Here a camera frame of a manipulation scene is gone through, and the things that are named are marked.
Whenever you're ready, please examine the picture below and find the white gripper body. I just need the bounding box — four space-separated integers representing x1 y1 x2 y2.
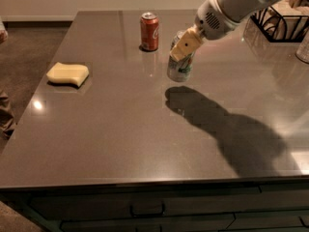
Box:
194 0 239 41

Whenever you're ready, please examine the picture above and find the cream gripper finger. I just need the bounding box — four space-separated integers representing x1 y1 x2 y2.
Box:
170 27 204 62

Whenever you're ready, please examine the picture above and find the green white 7up can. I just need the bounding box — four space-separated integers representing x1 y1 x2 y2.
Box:
166 30 196 83

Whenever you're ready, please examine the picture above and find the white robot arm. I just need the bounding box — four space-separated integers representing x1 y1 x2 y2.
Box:
170 0 280 62

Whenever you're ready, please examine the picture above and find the red coke can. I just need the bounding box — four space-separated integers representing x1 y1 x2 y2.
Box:
140 12 159 51

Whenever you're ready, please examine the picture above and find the yellow sponge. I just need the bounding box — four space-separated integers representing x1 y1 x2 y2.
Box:
46 62 89 87

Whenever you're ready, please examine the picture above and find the black wire napkin basket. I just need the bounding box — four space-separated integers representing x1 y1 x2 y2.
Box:
251 6 309 43

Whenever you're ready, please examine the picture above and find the dark drawer handle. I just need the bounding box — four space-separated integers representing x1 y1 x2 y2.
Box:
129 201 166 218

